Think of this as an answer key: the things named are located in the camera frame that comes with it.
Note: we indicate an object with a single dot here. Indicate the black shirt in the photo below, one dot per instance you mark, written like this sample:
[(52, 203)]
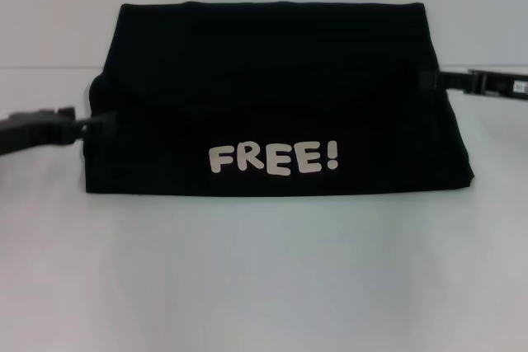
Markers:
[(268, 100)]

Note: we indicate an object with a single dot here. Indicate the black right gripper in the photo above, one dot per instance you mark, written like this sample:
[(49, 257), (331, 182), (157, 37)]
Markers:
[(499, 85)]

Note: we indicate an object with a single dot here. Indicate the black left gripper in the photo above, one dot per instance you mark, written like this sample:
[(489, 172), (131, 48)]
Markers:
[(29, 131)]

